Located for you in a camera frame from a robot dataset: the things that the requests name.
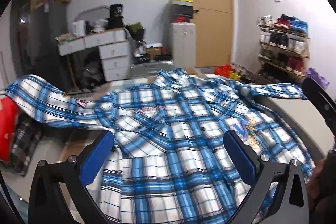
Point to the blue white plaid shirt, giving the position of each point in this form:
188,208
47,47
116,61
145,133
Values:
170,134

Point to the white cabinet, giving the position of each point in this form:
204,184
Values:
182,43

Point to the green bag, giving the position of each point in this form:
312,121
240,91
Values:
135,29

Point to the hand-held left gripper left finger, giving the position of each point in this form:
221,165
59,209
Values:
96,157

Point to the orange bag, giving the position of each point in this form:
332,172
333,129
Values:
223,71

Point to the grey fridge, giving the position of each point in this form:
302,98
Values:
50,43

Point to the red white pillow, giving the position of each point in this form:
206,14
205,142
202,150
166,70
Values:
8,129

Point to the white desk with drawers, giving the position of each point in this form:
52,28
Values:
113,53

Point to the grey bed end board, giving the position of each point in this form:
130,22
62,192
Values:
288,113

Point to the silver suitcase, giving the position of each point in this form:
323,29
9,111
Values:
152,67

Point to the person's right hand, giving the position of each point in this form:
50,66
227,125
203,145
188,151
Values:
316,179

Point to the white kettle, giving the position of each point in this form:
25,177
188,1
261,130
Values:
78,28

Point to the black shoe box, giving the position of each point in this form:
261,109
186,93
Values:
182,18

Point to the dark plaid pillow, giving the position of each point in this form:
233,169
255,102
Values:
26,145

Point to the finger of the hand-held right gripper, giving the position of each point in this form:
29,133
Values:
321,102

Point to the wooden shoe rack with shoes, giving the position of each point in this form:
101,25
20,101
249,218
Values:
282,39

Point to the grey metal frame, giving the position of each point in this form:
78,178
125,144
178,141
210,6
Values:
90,10

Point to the wooden door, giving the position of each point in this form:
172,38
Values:
210,16

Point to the yellow toy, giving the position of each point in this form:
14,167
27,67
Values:
235,75

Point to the grey shoe box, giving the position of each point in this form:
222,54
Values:
181,10

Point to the purple cloth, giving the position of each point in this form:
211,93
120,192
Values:
317,77

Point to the black office chair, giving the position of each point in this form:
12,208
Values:
90,74

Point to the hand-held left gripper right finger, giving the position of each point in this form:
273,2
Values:
241,158

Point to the yellow lid shoe box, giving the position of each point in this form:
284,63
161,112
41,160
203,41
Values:
181,0

